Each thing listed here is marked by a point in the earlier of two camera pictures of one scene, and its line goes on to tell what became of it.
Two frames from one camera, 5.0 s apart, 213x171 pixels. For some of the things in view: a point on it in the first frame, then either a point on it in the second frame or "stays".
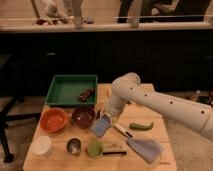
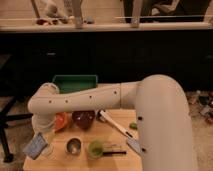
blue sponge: [100, 126] to [36, 146]
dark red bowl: [83, 117] stays
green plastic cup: [94, 149] stays
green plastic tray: [73, 89] stays
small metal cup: [74, 145] stays
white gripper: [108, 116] to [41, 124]
